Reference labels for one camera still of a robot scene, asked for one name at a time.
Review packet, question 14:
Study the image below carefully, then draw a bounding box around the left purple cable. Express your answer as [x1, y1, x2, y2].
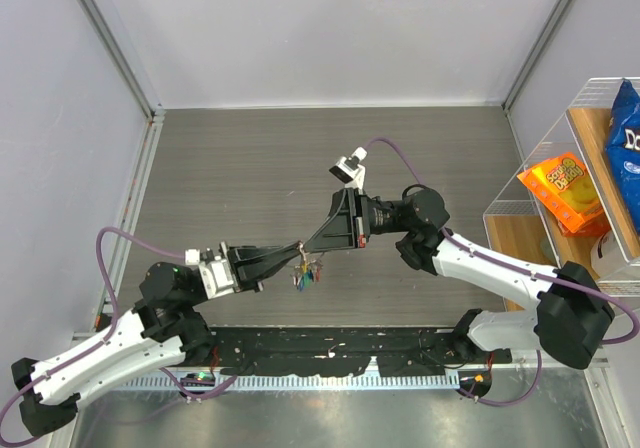
[0, 226, 236, 444]

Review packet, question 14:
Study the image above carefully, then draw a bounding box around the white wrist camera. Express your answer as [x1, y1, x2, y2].
[329, 147, 367, 190]
[184, 249, 236, 300]

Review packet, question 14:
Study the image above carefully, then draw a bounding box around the white slotted cable duct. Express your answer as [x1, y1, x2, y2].
[114, 369, 460, 392]

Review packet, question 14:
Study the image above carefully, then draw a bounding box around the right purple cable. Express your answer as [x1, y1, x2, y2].
[366, 137, 640, 407]

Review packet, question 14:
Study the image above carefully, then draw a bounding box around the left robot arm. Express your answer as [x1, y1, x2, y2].
[11, 242, 303, 438]

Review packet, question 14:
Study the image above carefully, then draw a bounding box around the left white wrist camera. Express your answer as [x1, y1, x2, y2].
[184, 249, 236, 300]

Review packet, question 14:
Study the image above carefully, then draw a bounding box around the orange Scrub Daddy box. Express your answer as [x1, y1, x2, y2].
[517, 152, 610, 237]

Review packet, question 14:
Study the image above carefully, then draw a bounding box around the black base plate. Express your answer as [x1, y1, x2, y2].
[205, 326, 512, 378]

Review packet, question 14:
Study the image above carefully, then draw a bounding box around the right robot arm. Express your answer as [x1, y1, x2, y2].
[304, 183, 614, 369]

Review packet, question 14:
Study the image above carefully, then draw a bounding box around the keyring with tagged keys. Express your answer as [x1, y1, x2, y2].
[292, 242, 324, 292]

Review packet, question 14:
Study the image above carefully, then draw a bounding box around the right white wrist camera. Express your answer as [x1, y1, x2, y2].
[329, 147, 367, 190]

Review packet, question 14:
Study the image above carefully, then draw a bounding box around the blue chip bag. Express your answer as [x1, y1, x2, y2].
[605, 78, 639, 232]

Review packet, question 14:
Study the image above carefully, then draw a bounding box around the purple cable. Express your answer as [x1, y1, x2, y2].
[366, 137, 640, 407]
[0, 226, 236, 444]

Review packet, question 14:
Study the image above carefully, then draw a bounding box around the wire shelf rack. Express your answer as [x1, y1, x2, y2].
[484, 77, 639, 300]

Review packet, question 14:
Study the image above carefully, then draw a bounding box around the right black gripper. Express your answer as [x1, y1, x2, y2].
[305, 186, 410, 251]

